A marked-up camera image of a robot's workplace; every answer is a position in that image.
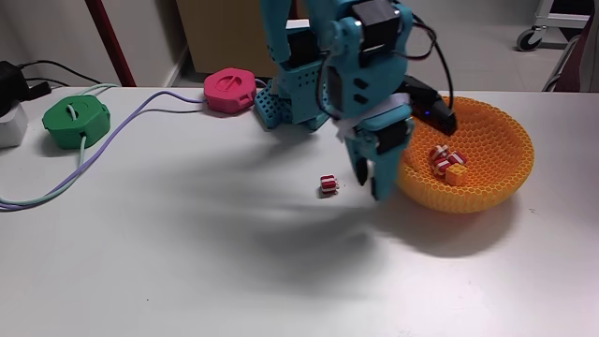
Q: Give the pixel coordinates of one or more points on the yellow cube piece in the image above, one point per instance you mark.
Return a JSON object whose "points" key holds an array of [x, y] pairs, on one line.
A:
{"points": [[456, 175]]}

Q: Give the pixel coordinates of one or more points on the grey caster wheel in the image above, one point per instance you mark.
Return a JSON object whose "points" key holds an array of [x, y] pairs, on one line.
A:
{"points": [[529, 40]]}

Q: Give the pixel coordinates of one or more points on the red metal pole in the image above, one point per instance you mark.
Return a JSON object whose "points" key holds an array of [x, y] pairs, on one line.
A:
{"points": [[110, 44]]}

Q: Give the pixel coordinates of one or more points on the pink plastic hub box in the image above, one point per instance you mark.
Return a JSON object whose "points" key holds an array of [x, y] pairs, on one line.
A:
{"points": [[229, 91]]}

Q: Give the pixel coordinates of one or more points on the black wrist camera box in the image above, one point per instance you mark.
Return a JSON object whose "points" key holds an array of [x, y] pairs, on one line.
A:
{"points": [[433, 110]]}

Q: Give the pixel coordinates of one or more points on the yellow honeycomb basket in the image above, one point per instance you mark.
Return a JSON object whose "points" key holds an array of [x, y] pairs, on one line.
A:
{"points": [[491, 140]]}

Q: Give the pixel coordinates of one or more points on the dark chair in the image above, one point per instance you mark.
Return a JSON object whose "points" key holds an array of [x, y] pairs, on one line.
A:
{"points": [[567, 75]]}

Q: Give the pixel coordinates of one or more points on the white cart frame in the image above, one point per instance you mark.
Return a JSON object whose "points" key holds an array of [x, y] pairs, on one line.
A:
{"points": [[561, 19]]}

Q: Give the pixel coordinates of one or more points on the white plastic block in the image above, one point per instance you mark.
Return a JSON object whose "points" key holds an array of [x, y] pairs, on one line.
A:
{"points": [[11, 128]]}

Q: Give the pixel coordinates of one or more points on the green plastic hub box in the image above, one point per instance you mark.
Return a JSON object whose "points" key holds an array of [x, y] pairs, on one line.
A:
{"points": [[70, 126]]}

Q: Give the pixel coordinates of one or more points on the red white striped cube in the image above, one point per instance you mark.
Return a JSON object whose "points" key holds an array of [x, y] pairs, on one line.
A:
{"points": [[457, 157], [329, 184], [441, 167], [439, 152]]}

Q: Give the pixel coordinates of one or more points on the black power adapter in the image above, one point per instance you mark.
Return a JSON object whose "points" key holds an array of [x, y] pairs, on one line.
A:
{"points": [[9, 86]]}

